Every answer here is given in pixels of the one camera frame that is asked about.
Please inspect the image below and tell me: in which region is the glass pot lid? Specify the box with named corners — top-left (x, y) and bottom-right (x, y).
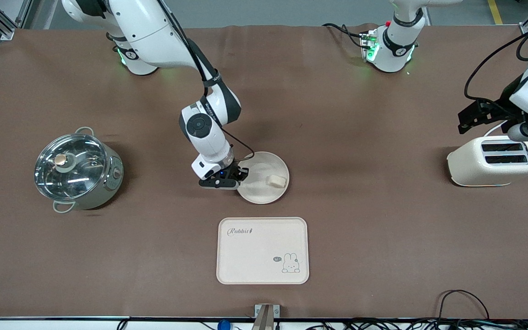
top-left (34, 133), bottom-right (108, 201)

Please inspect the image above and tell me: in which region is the black looped cable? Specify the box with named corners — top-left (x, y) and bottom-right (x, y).
top-left (437, 289), bottom-right (490, 321)

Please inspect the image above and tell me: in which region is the cream rabbit print tray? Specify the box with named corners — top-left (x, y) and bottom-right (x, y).
top-left (216, 217), bottom-right (310, 285)

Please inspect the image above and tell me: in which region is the pale green electric pot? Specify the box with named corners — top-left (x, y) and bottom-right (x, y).
top-left (34, 126), bottom-right (124, 214)

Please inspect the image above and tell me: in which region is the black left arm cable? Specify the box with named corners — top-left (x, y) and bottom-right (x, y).
top-left (464, 21), bottom-right (528, 101)

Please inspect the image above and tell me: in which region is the brown table mat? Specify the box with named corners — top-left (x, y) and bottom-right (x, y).
top-left (0, 23), bottom-right (528, 320)

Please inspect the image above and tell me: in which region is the white toaster power cable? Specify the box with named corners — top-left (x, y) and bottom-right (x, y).
top-left (483, 121), bottom-right (508, 137)

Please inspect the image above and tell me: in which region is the metal table bracket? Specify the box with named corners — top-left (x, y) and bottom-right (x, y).
top-left (251, 304), bottom-right (281, 330)

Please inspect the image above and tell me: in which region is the black left base cable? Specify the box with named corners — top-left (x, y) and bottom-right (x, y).
top-left (323, 23), bottom-right (366, 49)

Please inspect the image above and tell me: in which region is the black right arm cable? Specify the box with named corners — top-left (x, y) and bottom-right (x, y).
top-left (154, 0), bottom-right (256, 161)

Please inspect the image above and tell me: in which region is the round cream plate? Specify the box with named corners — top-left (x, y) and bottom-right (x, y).
top-left (236, 151), bottom-right (290, 205)

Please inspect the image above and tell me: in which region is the cream two-slot toaster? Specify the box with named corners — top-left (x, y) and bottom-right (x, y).
top-left (446, 135), bottom-right (528, 187)

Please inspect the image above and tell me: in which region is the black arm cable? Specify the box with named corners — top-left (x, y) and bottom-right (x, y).
top-left (154, 0), bottom-right (256, 161)
top-left (464, 21), bottom-right (528, 101)

